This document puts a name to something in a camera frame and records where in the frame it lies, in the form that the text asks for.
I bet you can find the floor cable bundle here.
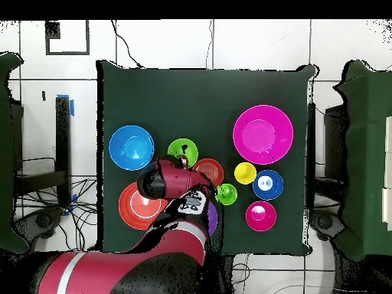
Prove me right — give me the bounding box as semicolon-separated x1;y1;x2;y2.
13;177;99;252

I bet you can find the blue tape strip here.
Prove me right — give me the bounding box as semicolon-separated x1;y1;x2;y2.
56;93;76;118

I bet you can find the dark green tablecloth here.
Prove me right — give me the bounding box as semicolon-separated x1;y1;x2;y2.
96;60;317;257

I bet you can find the light blue bowl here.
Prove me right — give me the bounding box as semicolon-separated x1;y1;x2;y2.
108;124;155;172

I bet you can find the yellow cup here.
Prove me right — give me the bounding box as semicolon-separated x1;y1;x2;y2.
234;162;257;185

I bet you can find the green cup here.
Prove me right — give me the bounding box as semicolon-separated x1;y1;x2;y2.
214;182;239;207

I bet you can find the small orange bowl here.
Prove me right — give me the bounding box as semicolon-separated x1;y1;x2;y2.
191;158;225;188

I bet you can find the purple bowl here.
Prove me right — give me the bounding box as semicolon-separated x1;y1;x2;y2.
207;200;219;237

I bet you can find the thin black floor cable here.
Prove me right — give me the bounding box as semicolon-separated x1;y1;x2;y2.
110;19;145;69

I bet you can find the black caster base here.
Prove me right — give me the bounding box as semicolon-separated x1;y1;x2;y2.
13;206;65;241
307;207;347;243

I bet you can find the green cloth covered table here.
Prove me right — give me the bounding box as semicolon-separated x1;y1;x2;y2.
332;60;392;262
0;51;29;254

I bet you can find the large pink bowl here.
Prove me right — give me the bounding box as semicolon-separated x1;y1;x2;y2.
232;104;295;165

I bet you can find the small green bowl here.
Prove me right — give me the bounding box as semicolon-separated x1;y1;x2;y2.
167;138;200;168

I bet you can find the large orange bowl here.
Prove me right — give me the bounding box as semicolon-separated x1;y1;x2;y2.
118;181;168;231

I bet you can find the small crimson bowl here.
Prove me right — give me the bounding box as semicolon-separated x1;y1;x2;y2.
244;200;278;233

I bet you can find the small dark blue bowl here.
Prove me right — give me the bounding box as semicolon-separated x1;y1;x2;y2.
252;169;285;201

